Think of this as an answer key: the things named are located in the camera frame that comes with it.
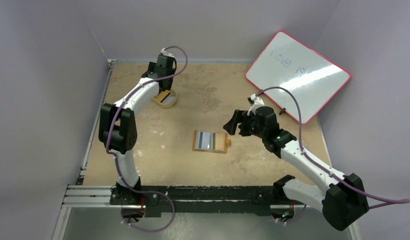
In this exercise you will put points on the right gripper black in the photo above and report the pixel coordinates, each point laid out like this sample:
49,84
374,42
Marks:
242,123

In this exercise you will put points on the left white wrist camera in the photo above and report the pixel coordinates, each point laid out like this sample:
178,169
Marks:
164,52

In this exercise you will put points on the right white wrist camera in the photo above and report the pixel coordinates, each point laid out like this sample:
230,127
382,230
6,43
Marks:
255,103

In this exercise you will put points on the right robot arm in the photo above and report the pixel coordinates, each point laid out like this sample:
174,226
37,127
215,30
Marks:
337,196

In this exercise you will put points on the gold card with black stripe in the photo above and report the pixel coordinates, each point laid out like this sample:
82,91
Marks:
218,141

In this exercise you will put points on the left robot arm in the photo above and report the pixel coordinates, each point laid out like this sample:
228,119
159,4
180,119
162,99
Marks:
117,123

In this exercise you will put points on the orange leather card holder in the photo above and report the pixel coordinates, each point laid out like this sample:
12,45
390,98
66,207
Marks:
228,142

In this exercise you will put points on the grey card with stripe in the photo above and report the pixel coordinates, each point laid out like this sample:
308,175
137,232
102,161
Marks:
203,140

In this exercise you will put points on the aluminium table frame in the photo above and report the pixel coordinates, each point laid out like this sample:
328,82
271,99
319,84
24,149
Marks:
208,94

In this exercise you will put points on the beige oval card tray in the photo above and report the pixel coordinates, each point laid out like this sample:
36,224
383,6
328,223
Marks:
165,99

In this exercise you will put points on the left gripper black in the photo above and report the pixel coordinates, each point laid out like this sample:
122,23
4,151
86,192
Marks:
152,65

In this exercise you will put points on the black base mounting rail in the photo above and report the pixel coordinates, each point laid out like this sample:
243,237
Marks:
259,200

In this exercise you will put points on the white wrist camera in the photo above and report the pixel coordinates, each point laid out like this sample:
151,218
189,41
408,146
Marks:
164,52
255,103

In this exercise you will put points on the pink framed whiteboard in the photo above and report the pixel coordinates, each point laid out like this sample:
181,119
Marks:
295,77

